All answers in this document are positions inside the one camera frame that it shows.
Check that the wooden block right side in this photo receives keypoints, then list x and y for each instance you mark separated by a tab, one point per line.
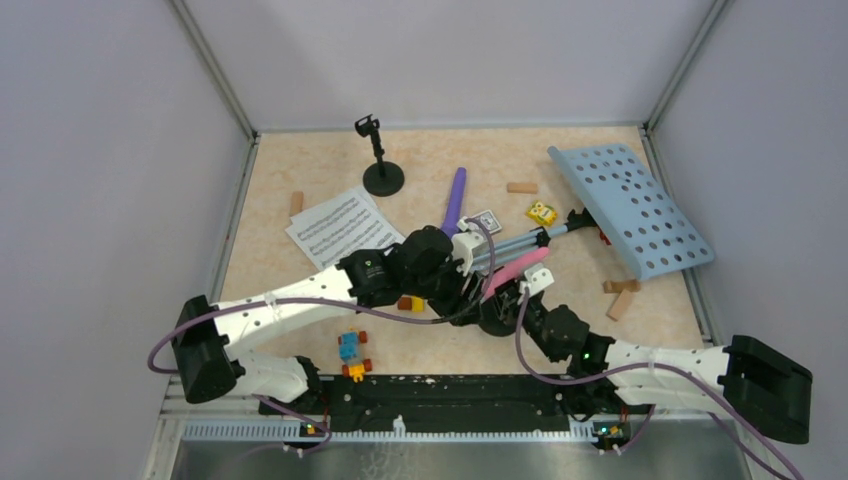
620	305

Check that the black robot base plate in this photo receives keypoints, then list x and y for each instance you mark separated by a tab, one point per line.
452	404

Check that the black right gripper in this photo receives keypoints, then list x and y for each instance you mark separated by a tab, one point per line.
536	296

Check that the black microphone stand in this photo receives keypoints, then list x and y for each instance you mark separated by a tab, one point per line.
383	178
497	316

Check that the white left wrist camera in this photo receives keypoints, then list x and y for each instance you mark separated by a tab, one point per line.
472	239

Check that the purple toy microphone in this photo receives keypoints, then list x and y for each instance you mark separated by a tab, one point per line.
454	204

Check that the wooden block far left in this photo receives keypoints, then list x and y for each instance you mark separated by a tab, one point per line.
296	203

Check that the light blue music stand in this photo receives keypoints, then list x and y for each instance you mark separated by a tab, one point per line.
638	216

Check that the yellow owl number block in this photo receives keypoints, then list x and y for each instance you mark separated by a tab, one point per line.
542	214

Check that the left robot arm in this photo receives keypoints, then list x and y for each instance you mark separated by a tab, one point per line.
214	344

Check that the blue toy brick car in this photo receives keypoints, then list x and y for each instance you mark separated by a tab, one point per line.
354	364

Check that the pink toy microphone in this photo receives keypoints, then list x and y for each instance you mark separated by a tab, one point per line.
513	269

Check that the light wooden block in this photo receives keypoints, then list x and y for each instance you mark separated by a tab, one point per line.
522	188

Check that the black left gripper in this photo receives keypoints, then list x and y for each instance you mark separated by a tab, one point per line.
458	300

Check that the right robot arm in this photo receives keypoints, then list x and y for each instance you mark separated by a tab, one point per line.
746	378

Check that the blue playing card box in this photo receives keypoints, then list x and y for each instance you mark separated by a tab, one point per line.
489	220

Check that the yellow wooden block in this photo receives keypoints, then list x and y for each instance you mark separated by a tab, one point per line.
417	305

